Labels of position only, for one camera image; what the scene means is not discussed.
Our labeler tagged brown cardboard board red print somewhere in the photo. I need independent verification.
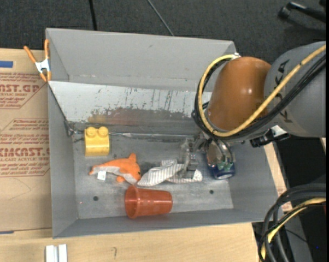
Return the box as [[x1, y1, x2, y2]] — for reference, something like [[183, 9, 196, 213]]
[[0, 47, 54, 235]]

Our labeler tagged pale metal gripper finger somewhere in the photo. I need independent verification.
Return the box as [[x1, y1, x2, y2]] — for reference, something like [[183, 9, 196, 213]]
[[190, 145, 200, 175], [180, 138, 192, 172]]

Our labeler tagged white striped cloth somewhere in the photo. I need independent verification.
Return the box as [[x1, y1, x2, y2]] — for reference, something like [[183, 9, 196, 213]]
[[137, 158, 203, 187]]

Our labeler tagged orange plastic cup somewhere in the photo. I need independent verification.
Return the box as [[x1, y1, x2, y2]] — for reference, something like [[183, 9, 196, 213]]
[[124, 184, 174, 220]]

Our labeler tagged orange plush dolphin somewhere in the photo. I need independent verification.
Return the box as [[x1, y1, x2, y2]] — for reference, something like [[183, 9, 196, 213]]
[[88, 153, 142, 184]]

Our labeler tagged blue cylinder can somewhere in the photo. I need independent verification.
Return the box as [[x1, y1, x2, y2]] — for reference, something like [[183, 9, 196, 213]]
[[207, 159, 236, 181]]

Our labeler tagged grey metal bin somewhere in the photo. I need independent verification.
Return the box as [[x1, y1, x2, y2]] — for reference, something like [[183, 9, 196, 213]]
[[45, 27, 280, 239]]

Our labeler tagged yellow toy building block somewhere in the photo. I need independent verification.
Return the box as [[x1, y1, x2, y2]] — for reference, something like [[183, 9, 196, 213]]
[[84, 126, 111, 157]]

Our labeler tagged black cylinder on white bracket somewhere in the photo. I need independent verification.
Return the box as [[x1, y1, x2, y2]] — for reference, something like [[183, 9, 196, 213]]
[[250, 125, 291, 148]]

